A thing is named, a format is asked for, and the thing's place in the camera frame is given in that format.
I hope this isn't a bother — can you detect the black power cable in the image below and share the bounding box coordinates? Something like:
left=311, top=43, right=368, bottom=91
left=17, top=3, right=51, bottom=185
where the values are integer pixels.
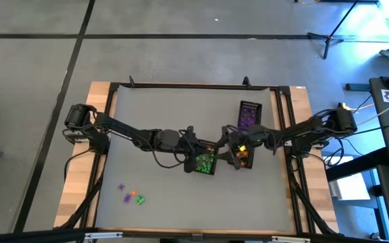
left=346, top=123, right=389, bottom=138

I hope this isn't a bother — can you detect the wooden table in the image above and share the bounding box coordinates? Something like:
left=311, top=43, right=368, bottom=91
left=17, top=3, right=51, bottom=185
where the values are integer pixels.
left=53, top=80, right=340, bottom=237

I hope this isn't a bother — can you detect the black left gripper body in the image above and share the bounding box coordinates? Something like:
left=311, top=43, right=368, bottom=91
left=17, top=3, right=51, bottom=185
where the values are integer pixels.
left=159, top=130, right=201, bottom=159

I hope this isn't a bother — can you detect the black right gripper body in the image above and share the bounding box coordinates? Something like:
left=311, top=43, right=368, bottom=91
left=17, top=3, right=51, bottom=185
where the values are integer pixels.
left=230, top=124, right=274, bottom=153

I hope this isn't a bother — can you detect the silver aluminium bracket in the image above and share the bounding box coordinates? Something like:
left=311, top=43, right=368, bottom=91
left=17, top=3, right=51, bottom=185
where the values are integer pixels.
left=84, top=232, right=124, bottom=240
left=271, top=236, right=312, bottom=243

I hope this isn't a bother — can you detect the white cable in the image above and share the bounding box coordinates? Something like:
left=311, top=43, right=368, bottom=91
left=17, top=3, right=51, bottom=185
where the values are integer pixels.
left=356, top=97, right=389, bottom=126

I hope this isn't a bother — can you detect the black aluminium rig frame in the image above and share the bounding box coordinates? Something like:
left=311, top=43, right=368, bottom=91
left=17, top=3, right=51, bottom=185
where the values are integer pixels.
left=59, top=76, right=340, bottom=243

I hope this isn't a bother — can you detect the grey table mat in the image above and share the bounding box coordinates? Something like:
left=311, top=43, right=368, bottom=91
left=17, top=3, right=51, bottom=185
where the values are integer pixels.
left=94, top=84, right=294, bottom=234

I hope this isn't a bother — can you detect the black slotted plastic basket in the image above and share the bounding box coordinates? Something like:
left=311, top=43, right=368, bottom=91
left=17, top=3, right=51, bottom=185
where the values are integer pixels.
left=228, top=148, right=257, bottom=169
left=237, top=100, right=263, bottom=131
left=184, top=138, right=217, bottom=176

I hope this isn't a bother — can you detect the black tripod stand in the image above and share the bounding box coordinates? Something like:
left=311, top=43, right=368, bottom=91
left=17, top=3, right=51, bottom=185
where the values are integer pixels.
left=307, top=0, right=380, bottom=60

